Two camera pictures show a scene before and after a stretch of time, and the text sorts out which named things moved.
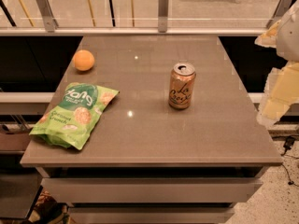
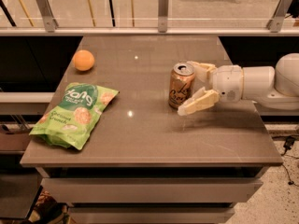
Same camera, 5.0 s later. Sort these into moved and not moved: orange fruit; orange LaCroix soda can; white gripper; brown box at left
Moved: white gripper
Not moved: orange LaCroix soda can; brown box at left; orange fruit
